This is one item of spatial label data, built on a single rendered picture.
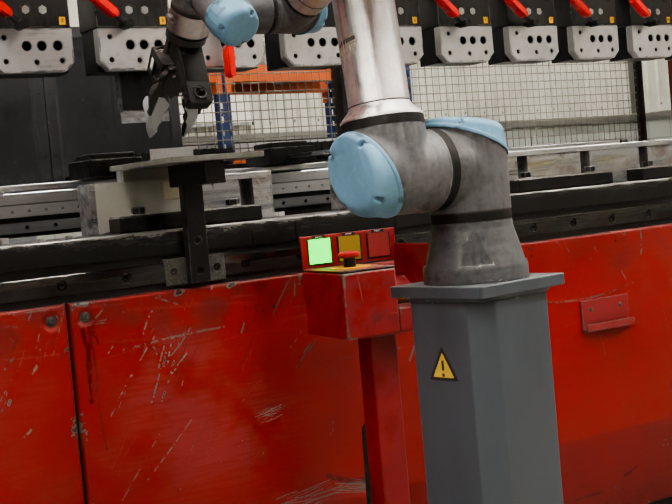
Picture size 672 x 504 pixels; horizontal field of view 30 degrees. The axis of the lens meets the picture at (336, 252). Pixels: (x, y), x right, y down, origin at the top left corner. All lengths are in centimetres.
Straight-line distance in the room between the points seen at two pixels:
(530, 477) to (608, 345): 118
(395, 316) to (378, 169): 61
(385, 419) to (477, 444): 54
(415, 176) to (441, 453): 40
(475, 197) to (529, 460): 37
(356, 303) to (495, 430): 51
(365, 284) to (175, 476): 50
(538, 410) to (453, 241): 27
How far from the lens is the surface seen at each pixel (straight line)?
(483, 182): 175
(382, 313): 219
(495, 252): 174
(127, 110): 241
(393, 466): 229
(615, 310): 295
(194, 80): 217
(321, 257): 230
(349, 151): 167
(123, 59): 238
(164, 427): 229
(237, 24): 204
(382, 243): 236
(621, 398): 298
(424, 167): 168
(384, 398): 226
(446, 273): 174
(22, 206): 257
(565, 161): 302
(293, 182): 285
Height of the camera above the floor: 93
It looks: 3 degrees down
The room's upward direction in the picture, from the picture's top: 5 degrees counter-clockwise
